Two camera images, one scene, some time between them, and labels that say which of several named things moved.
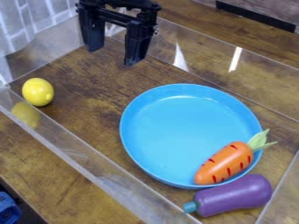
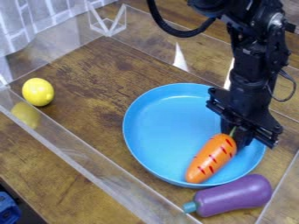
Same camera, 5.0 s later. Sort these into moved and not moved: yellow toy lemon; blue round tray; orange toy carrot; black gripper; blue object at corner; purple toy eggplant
Moved: orange toy carrot; black gripper
Not moved: blue round tray; purple toy eggplant; blue object at corner; yellow toy lemon
